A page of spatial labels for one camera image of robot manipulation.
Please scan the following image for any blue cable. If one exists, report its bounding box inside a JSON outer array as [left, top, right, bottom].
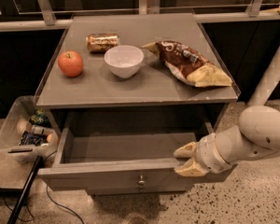
[[42, 152, 85, 224]]

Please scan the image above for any black pole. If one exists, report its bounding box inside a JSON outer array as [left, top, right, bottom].
[[7, 156, 43, 224]]

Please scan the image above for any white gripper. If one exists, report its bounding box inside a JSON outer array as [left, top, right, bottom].
[[174, 133, 231, 177]]

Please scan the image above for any red apple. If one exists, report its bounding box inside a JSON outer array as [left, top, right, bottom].
[[58, 50, 84, 77]]

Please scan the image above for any white bottle in bin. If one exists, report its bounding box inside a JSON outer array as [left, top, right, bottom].
[[16, 118, 52, 137]]

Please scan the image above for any grey top drawer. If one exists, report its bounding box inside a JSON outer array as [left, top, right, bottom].
[[38, 124, 231, 191]]

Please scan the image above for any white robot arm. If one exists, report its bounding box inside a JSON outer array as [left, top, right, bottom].
[[174, 45, 280, 176]]

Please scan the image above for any brown yellow chip bag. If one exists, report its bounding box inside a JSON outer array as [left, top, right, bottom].
[[143, 40, 232, 88]]

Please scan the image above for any gold soda can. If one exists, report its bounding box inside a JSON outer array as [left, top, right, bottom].
[[86, 34, 119, 53]]

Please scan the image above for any dark blue snack packet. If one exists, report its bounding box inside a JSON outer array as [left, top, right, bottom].
[[19, 132, 47, 147]]

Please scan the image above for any grey three-drawer cabinet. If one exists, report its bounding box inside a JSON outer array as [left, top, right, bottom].
[[34, 12, 241, 198]]

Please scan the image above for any black cable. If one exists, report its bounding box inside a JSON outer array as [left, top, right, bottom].
[[0, 171, 35, 223]]

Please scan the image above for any green patterned item in bin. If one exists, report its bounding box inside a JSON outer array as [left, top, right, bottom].
[[29, 109, 49, 127]]

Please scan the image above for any white bowl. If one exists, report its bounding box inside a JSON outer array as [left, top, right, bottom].
[[104, 45, 144, 78]]

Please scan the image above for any clear plastic bin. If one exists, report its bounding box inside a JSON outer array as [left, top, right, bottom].
[[0, 96, 59, 162]]

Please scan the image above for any metal railing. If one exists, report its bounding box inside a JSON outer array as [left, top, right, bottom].
[[0, 0, 280, 32]]

